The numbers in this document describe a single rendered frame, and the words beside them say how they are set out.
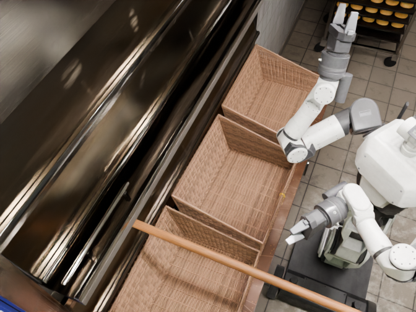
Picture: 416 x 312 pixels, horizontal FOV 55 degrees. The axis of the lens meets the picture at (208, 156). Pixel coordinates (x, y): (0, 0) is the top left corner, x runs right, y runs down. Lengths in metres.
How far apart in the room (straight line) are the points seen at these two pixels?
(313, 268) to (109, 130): 1.64
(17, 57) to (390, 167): 1.13
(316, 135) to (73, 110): 0.88
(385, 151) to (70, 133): 0.99
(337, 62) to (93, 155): 0.79
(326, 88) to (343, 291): 1.43
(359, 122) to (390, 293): 1.50
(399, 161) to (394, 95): 2.30
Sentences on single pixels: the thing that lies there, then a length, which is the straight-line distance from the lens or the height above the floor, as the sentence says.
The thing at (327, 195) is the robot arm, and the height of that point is 1.28.
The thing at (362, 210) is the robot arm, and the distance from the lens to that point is 1.37.
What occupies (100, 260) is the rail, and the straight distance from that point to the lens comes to 1.15.
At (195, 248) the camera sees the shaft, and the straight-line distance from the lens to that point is 1.38.
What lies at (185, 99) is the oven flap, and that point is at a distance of 1.47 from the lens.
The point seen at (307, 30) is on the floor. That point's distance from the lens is 4.13.
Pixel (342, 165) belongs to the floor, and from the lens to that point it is 3.11.
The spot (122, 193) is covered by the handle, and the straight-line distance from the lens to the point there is 1.20.
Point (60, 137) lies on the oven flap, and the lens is 1.00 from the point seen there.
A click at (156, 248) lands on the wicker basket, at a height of 0.77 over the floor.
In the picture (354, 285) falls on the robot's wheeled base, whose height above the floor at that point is 0.17.
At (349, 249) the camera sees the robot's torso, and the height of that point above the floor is 0.71.
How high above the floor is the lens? 2.48
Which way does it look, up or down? 55 degrees down
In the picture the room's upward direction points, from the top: 2 degrees counter-clockwise
